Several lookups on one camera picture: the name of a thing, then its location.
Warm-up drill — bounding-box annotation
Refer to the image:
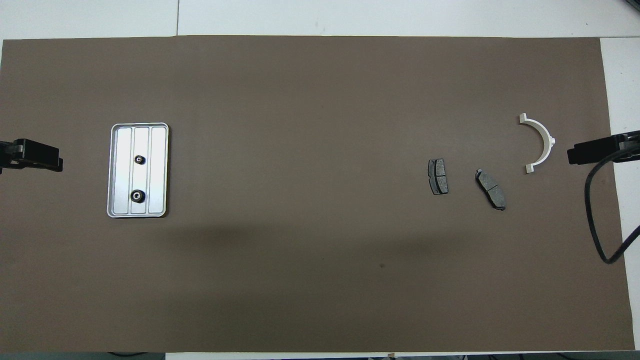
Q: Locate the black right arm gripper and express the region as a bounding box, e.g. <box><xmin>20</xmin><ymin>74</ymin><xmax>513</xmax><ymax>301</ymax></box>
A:
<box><xmin>567</xmin><ymin>130</ymin><xmax>640</xmax><ymax>166</ymax></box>

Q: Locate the white semicircular bracket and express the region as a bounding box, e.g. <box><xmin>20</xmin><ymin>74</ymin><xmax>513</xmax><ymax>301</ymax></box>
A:
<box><xmin>518</xmin><ymin>113</ymin><xmax>557</xmax><ymax>174</ymax></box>

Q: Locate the rectangular dark brake pad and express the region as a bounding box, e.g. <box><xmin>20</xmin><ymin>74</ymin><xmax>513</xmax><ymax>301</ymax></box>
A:
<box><xmin>427</xmin><ymin>158</ymin><xmax>449</xmax><ymax>196</ymax></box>

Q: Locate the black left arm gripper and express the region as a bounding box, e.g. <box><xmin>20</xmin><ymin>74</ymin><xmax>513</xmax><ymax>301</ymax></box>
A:
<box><xmin>0</xmin><ymin>139</ymin><xmax>64</xmax><ymax>173</ymax></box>

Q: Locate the brown table mat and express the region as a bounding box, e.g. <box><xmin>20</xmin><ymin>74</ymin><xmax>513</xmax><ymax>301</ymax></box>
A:
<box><xmin>0</xmin><ymin>35</ymin><xmax>636</xmax><ymax>355</ymax></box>

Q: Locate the elongated grey brake pad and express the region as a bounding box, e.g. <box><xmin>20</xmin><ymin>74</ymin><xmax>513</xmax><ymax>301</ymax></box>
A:
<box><xmin>475</xmin><ymin>168</ymin><xmax>507</xmax><ymax>211</ymax></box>

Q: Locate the silver metal tray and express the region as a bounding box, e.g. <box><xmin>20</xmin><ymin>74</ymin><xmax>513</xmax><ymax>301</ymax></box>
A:
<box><xmin>106</xmin><ymin>122</ymin><xmax>170</xmax><ymax>219</ymax></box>

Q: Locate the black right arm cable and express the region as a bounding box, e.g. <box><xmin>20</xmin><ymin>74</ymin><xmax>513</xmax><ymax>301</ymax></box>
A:
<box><xmin>585</xmin><ymin>147</ymin><xmax>640</xmax><ymax>265</ymax></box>

